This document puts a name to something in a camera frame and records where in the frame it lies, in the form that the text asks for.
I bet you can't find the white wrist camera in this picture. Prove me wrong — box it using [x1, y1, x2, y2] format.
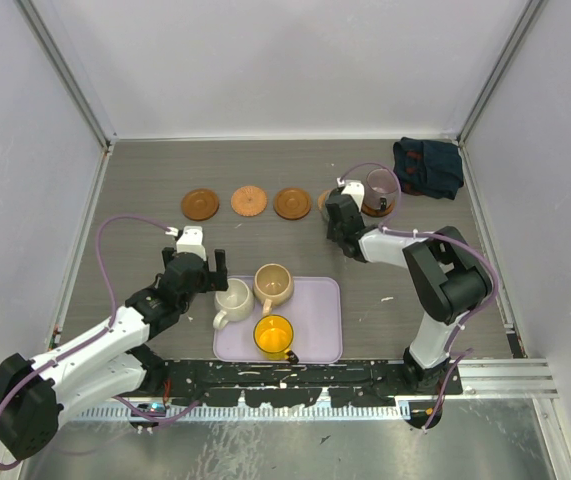
[337, 177, 365, 211]
[165, 226, 207, 260]

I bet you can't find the purple cable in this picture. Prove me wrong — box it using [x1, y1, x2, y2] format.
[0, 214, 201, 471]
[337, 161, 501, 431]

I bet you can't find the purple glass mug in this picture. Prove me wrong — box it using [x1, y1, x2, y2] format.
[363, 168, 398, 210]

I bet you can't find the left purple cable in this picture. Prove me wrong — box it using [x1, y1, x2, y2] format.
[0, 214, 201, 471]

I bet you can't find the slotted cable duct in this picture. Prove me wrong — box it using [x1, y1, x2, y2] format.
[74, 400, 411, 422]

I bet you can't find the white ceramic mug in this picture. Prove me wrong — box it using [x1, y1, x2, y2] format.
[213, 278, 254, 330]

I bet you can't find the lilac plastic tray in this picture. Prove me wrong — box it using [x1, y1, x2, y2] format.
[213, 276, 343, 364]

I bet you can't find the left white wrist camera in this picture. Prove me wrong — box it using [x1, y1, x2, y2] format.
[165, 226, 207, 260]

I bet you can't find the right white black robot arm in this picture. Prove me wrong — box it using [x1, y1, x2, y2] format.
[324, 188, 498, 394]

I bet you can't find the yellow glass mug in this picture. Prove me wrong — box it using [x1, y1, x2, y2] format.
[253, 315, 299, 364]

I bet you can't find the light woven coaster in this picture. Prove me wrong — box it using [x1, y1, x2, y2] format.
[231, 185, 268, 217]
[317, 189, 331, 211]

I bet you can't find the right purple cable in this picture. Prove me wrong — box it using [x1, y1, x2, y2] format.
[337, 161, 501, 431]

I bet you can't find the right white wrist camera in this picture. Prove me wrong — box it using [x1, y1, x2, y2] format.
[337, 177, 365, 211]

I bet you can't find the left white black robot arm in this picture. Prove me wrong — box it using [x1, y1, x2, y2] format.
[0, 247, 228, 470]

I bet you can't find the dark wooden coaster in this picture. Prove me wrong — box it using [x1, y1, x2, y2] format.
[181, 188, 220, 221]
[273, 187, 312, 220]
[361, 201, 395, 218]

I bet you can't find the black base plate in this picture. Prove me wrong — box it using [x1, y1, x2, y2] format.
[160, 360, 448, 408]

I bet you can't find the dark blue folded cloth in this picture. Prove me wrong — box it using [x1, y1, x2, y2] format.
[393, 137, 464, 200]

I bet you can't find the beige ceramic mug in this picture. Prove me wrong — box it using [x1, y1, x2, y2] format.
[253, 263, 294, 316]

